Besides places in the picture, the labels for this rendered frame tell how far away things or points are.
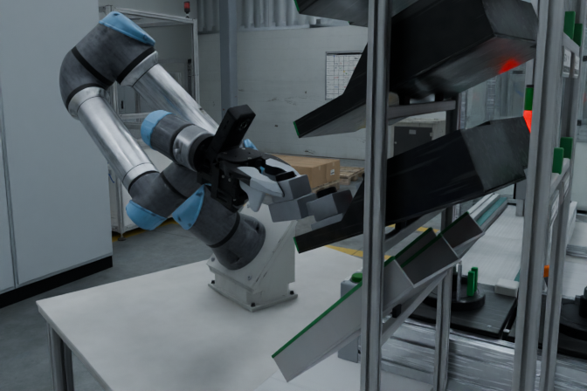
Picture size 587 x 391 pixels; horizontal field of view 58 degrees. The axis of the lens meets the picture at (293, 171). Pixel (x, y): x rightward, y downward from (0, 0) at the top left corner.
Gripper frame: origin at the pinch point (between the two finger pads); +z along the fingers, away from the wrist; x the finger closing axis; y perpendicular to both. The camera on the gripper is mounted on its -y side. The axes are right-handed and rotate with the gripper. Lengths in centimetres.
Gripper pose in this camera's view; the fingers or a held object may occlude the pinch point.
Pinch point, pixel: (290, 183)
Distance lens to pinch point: 80.0
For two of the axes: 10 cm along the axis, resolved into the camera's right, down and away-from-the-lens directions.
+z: 7.3, 3.5, -5.8
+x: -6.7, 2.1, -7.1
